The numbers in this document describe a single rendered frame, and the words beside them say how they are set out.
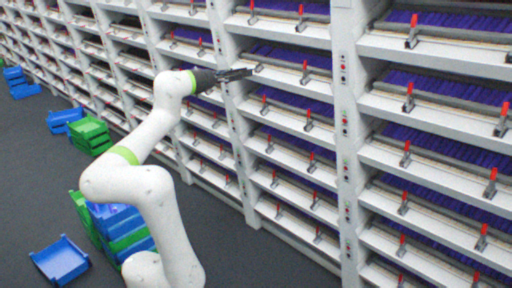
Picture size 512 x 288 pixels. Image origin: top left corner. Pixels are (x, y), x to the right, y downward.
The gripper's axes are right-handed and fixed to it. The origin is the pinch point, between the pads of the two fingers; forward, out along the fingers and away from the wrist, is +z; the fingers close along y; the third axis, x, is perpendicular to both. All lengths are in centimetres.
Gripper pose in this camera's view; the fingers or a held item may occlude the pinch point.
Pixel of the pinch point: (242, 72)
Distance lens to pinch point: 176.1
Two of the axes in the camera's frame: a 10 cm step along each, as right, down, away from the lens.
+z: 7.5, -2.4, 6.1
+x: 0.1, -9.2, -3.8
